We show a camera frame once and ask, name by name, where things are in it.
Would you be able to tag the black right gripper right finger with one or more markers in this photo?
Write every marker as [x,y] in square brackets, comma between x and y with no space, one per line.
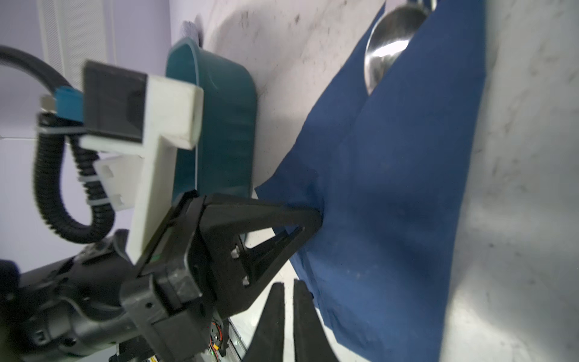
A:
[310,341]

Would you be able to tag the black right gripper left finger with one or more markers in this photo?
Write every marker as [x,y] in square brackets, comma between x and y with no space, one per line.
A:
[268,340]

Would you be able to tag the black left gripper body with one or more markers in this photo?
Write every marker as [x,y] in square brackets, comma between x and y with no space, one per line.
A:
[167,295]

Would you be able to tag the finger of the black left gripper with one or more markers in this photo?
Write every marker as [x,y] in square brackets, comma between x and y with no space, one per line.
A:
[249,241]

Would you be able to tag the teal plastic utensil tray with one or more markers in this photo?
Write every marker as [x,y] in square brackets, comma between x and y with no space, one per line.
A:
[222,161]

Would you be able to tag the dark blue paper napkin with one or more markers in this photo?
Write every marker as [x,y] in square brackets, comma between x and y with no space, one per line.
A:
[388,170]

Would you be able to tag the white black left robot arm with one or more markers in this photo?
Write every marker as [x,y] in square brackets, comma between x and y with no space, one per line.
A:
[71,309]

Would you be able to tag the grey oval stone pad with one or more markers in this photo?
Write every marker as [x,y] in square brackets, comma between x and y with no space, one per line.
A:
[192,31]

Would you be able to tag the white mesh two-tier shelf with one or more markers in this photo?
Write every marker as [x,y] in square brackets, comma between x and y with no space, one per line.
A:
[74,32]

